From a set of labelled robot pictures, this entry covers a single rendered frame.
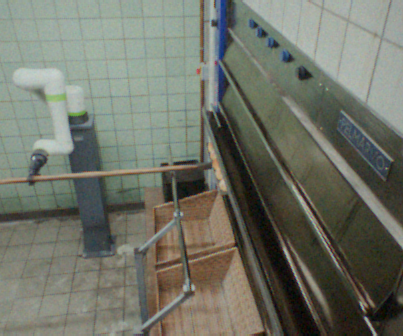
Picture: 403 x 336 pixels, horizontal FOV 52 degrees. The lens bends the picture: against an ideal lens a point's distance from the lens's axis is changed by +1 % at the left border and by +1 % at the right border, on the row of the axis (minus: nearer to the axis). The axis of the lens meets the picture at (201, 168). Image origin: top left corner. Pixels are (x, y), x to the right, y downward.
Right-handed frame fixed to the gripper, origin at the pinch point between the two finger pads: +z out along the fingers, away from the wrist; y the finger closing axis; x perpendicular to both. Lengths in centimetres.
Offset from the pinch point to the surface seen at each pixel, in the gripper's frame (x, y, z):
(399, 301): -113, -61, 152
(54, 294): 13, 120, -24
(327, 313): -112, -32, 132
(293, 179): -111, -54, 98
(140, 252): -57, 24, 42
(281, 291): -105, -23, 115
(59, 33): -7, -48, -121
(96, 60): -31, -27, -120
